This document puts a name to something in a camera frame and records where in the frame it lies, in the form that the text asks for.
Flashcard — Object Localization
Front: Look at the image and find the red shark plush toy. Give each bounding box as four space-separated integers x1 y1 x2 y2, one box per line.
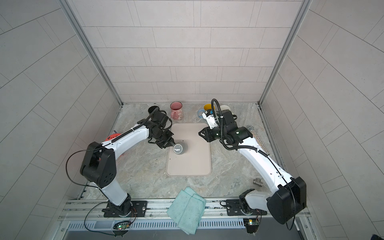
106 133 121 141

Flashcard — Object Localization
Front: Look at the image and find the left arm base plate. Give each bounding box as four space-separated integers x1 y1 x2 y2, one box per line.
102 200 148 218

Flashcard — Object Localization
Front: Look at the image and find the pink ghost mug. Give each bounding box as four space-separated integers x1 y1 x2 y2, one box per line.
170 102 183 120

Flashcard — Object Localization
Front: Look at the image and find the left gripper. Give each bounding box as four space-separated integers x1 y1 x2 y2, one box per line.
152 128 178 149

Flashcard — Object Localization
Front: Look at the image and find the light green mug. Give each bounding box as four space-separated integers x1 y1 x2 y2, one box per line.
220 105 231 112

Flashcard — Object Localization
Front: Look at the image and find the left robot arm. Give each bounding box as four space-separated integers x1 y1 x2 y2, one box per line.
80 106 175 217

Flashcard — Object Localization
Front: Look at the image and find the circuit board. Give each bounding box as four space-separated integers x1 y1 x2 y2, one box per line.
113 221 132 231
243 219 260 234

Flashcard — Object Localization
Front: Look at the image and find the glitter tube bottle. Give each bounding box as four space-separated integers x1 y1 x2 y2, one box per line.
246 126 266 151

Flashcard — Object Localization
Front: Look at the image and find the grey mug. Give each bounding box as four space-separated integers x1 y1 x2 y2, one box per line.
173 141 188 155

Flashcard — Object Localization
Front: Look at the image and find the black mug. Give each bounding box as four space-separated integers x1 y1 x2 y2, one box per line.
148 106 160 115

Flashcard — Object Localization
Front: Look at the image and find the teal folded cloth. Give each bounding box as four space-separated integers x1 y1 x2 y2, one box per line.
167 187 207 235

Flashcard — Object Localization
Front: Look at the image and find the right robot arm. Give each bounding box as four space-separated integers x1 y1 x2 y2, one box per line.
199 99 307 224

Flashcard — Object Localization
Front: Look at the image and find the left circuit board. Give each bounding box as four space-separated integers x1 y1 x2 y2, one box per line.
113 221 132 231

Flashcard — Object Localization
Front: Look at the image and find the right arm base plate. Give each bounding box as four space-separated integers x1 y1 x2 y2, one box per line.
220 199 268 216

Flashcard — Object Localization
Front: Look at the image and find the aluminium rail frame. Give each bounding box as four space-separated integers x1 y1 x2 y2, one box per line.
58 196 311 223

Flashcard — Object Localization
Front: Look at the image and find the beige tray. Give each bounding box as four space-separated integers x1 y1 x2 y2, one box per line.
166 123 212 177

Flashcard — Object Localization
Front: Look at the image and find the small metal fitting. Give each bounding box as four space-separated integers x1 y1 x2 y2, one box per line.
253 178 263 187

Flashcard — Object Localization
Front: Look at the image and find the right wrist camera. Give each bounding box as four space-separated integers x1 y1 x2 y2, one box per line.
203 110 219 129

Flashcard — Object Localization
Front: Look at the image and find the right circuit board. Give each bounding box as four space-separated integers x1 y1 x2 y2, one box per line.
243 219 260 234

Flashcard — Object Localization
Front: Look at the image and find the blue butterfly mug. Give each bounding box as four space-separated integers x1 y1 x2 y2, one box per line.
197 104 213 119

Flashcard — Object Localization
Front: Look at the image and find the left black cable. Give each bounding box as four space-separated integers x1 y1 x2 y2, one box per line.
65 148 127 237

